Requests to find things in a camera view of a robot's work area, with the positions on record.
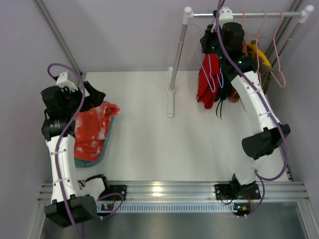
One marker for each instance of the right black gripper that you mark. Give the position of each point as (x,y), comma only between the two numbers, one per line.
(208,40)

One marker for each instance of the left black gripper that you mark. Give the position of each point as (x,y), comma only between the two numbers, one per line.
(81,94)

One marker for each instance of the orange white tie-dye trousers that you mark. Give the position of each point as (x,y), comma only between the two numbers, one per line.
(92,129)

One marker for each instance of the red trousers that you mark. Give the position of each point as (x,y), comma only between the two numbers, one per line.
(204,95)

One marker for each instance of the light blue hanger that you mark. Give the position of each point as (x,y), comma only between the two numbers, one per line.
(211,86)
(220,77)

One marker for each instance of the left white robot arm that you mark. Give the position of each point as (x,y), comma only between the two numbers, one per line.
(70,203)

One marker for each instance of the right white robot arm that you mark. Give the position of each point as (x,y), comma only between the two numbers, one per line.
(228,66)

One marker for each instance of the pink hanger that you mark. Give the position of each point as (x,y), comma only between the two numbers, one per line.
(260,49)
(249,25)
(271,74)

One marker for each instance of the black trousers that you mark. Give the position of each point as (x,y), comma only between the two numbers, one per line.
(222,94)

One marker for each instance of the yellow camouflage trousers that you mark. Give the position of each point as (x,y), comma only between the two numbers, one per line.
(265,68)

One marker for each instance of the orange camouflage trousers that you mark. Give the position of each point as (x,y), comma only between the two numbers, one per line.
(234,96)

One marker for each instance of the teal plastic bin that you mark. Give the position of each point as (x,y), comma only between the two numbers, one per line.
(104,149)

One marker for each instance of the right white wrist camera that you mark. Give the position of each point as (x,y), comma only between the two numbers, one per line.
(225,16)

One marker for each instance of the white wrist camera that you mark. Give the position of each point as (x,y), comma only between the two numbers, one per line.
(67,79)
(225,16)

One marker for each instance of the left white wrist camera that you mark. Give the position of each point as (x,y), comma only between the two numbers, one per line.
(67,79)

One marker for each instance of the aluminium mounting rail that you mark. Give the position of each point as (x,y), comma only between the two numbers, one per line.
(204,191)

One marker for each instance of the grey slotted cable duct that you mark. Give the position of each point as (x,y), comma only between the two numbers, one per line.
(105,208)

